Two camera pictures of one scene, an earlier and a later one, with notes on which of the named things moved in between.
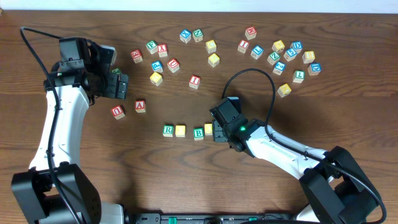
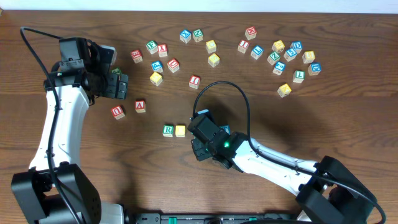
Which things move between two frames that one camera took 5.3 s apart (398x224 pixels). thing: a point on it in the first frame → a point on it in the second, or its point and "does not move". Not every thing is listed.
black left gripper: x=117 y=85 does not move
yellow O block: x=180 y=130 does not move
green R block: x=168 y=130 does not move
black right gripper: x=218 y=132 → x=199 y=149
